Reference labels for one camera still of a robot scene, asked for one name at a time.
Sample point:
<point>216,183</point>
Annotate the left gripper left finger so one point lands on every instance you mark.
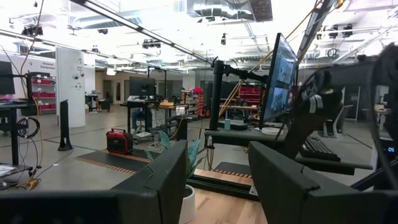
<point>155,193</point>

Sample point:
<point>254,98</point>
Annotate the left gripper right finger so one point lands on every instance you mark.
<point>286,193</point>

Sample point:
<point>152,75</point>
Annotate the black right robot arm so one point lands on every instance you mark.
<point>311,124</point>

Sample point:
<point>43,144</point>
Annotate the white plant pot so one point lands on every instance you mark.
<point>188,205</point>

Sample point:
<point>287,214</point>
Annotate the green spiky plant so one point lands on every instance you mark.
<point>194,155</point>

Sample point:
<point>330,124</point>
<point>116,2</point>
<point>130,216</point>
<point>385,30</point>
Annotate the black backlit keyboard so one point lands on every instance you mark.
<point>320,149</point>

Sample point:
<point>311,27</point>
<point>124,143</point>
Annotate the black orange-striped floor mat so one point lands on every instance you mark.
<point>233,166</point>
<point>105,158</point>

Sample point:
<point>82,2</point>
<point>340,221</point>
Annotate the red and black portable case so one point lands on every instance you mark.
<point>119,143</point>

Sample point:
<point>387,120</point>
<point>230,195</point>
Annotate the white tape roll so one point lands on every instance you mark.
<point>270,131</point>

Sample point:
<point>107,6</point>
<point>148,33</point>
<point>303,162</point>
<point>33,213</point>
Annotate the grey computer desk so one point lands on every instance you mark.
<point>236,135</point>

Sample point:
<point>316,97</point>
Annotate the grey keyboard shelf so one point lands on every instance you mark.
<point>351,152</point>

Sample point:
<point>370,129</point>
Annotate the person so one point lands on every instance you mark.
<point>138,116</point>

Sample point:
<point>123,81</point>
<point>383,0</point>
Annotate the black desktop device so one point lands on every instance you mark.
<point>237,125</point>

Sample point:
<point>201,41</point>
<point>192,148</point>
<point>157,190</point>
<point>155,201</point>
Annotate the white chair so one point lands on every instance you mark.
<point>337,124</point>

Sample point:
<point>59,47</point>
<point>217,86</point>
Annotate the cluttered black work desk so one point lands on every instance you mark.
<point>161,106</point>

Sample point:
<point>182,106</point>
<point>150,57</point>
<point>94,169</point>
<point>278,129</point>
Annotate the small teal box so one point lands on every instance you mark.
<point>227,124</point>

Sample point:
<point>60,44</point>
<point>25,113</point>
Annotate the red storage shelving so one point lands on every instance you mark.
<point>252,93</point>

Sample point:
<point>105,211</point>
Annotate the black desk monitor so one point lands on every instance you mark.
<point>142,87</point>

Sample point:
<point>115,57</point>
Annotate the red parts drawer cabinet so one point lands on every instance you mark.
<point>198,93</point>

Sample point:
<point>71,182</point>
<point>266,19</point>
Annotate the black monitor pole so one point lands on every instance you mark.
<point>216,99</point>

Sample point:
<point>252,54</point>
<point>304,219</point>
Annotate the computer monitor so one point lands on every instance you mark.
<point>280,81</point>

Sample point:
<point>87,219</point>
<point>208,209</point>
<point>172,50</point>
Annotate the white square pillar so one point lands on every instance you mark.
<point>70,93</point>

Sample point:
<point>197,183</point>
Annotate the black workbench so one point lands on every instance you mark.
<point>14,133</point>

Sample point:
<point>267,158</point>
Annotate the rack with red bins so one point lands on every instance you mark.
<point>43,82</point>

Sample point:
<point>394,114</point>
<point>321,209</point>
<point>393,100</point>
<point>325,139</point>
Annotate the black flat screen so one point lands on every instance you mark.
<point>6,77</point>

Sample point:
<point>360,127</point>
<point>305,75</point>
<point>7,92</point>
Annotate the black floor post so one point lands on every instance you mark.
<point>64,124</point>

